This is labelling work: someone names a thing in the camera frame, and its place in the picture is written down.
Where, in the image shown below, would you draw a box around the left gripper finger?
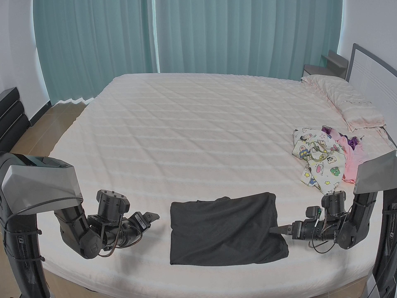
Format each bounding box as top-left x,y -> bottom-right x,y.
145,212 -> 161,227

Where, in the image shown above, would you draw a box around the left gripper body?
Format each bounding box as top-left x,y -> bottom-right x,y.
116,211 -> 152,248

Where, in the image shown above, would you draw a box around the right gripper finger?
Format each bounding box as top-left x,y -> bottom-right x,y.
269,224 -> 293,235

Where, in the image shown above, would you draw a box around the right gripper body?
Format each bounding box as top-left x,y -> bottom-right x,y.
292,220 -> 326,241

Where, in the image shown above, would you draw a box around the black shorts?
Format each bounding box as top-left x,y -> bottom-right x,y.
170,192 -> 289,266

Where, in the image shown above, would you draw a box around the bed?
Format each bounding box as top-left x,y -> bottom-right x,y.
32,43 -> 397,298

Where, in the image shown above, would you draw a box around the white printed garment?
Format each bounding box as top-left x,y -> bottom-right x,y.
292,126 -> 346,195

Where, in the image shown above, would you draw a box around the pink garment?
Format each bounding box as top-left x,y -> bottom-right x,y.
336,135 -> 365,185

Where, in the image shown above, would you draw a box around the purple garment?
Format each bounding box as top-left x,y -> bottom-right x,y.
321,126 -> 362,150

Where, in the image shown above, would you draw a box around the cream pillow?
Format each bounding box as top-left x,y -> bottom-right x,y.
300,74 -> 386,133

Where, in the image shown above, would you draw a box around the grey bedside table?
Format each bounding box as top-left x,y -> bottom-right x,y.
302,50 -> 349,80

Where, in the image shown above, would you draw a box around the blue-green curtain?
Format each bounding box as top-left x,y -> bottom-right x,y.
32,0 -> 160,105
153,0 -> 345,80

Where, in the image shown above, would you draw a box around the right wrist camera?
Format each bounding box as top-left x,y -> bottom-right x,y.
305,206 -> 322,220

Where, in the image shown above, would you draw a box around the black cable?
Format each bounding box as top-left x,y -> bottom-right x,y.
309,241 -> 333,254

